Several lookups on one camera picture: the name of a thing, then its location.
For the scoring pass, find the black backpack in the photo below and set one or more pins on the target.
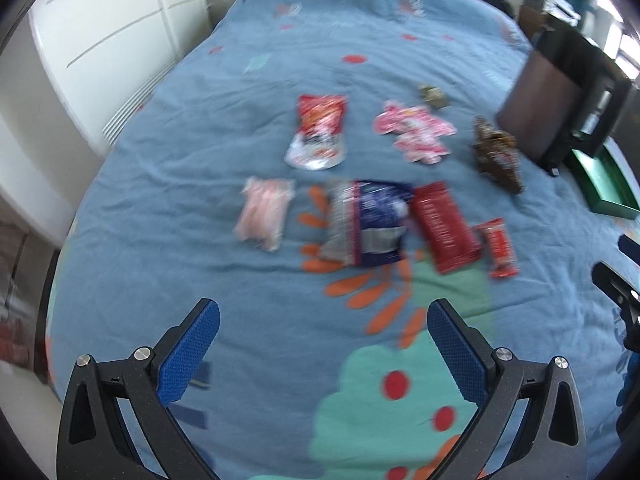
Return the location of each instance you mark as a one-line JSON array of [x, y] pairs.
[[503, 5]]

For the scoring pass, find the pink white candy packets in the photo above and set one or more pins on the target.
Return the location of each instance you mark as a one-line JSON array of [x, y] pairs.
[[418, 132]]

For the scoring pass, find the red and white snack bag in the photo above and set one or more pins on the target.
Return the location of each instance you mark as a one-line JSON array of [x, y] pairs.
[[318, 143]]

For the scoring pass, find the dark red snack packet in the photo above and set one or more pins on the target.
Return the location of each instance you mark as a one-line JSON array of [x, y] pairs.
[[452, 242]]

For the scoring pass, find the dark brown box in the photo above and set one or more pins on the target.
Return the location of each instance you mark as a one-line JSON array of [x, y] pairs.
[[569, 96]]

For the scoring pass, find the small olive snack wrapper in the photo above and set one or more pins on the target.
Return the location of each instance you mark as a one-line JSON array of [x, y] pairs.
[[433, 96]]

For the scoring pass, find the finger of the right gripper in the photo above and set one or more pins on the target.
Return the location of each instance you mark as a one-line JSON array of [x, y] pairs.
[[619, 290]]

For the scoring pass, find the wooden drawer cabinet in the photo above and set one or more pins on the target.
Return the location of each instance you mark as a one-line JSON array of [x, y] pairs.
[[531, 22]]

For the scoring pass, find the blue patterned bedspread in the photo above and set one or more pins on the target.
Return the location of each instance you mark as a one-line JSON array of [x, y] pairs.
[[323, 371]]

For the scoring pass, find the small red snack bar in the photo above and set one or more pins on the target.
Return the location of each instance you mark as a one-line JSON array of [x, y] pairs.
[[503, 258]]

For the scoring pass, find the brown crinkled snack bag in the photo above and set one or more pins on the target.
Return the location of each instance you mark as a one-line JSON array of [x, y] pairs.
[[497, 157]]

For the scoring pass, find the blue and silver snack bag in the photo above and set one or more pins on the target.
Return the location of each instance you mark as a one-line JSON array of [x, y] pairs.
[[367, 222]]

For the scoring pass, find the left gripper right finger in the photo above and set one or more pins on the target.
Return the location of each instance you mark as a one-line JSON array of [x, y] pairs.
[[550, 442]]

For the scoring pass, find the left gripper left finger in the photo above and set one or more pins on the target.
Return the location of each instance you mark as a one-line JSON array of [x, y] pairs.
[[93, 440]]

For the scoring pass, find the white wardrobe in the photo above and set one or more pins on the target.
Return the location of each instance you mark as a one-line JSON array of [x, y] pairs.
[[105, 57]]

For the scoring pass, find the green metal tray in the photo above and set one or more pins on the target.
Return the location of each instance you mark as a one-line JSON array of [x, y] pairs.
[[604, 183]]

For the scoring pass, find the pale pink snack packet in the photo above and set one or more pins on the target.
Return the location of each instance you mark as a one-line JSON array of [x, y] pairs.
[[263, 215]]

